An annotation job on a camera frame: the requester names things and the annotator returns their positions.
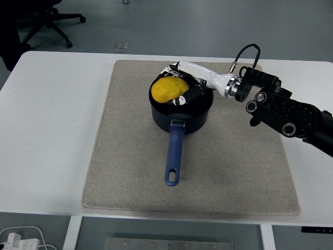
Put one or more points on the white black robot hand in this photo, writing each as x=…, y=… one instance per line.
x=208, y=76

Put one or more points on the yellow potato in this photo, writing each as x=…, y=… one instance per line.
x=166, y=89

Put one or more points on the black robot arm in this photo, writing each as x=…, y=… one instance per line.
x=286, y=112

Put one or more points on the silver floor socket plate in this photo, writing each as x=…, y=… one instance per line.
x=121, y=45

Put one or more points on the beige fabric mat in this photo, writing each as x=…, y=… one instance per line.
x=130, y=169

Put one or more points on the black office chair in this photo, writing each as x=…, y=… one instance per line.
x=49, y=18

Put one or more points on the white table leg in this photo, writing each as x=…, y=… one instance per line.
x=71, y=234
x=268, y=238

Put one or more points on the grey metal plate with screws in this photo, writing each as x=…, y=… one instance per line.
x=169, y=244

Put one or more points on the black table control panel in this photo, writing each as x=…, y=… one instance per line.
x=317, y=229

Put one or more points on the person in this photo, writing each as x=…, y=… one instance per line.
x=7, y=39

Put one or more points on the white power strip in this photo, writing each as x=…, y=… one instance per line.
x=23, y=243

